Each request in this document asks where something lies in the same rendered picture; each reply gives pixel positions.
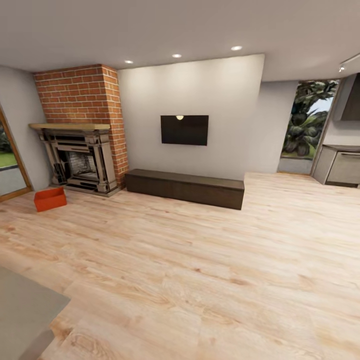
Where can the door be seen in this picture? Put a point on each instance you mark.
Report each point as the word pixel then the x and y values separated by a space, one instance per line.
pixel 14 180

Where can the dishwasher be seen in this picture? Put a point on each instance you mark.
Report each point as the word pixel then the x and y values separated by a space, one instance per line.
pixel 345 169

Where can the cabinet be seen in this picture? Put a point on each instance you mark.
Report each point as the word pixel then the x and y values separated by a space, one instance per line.
pixel 348 105
pixel 187 187

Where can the storage box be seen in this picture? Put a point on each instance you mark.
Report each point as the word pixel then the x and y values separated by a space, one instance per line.
pixel 50 199

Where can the coffee table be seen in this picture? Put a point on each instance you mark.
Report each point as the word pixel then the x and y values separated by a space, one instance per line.
pixel 26 310

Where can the fixed window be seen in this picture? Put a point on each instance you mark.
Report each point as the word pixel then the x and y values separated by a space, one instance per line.
pixel 312 107

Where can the wall mounted tv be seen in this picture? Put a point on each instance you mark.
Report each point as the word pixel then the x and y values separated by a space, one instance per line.
pixel 184 129

